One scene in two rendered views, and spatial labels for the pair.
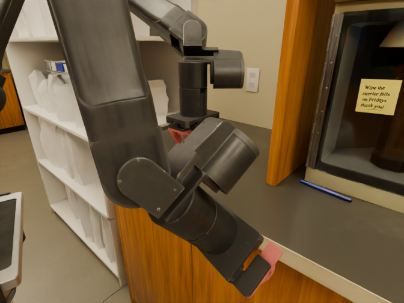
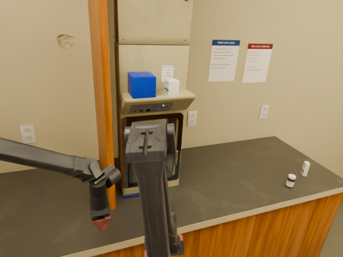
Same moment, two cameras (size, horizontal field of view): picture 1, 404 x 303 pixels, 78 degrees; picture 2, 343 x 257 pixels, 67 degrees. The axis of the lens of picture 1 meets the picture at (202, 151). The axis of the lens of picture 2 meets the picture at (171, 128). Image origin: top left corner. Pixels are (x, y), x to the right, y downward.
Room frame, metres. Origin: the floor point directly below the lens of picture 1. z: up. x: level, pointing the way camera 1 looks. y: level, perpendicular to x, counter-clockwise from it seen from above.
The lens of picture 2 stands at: (-0.03, 0.57, 1.84)
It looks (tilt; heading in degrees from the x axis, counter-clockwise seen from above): 24 degrees down; 296
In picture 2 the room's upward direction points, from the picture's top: 3 degrees clockwise
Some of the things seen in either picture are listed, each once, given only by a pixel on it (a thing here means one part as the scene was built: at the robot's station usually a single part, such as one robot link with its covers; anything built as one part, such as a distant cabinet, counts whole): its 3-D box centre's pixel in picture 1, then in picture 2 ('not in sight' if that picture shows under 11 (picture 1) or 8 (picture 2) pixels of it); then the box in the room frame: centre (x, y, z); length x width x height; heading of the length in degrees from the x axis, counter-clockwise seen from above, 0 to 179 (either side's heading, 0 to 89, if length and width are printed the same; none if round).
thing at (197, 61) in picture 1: (195, 74); (99, 186); (0.52, 0.01, 1.27); 0.07 x 0.06 x 0.07; 91
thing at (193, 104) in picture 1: (193, 105); (99, 201); (0.52, 0.02, 1.21); 0.10 x 0.07 x 0.07; 138
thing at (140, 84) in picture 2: not in sight; (141, 84); (0.57, -0.33, 1.56); 0.10 x 0.10 x 0.09; 48
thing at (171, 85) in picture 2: not in sight; (171, 86); (0.48, -0.44, 1.54); 0.05 x 0.05 x 0.06; 49
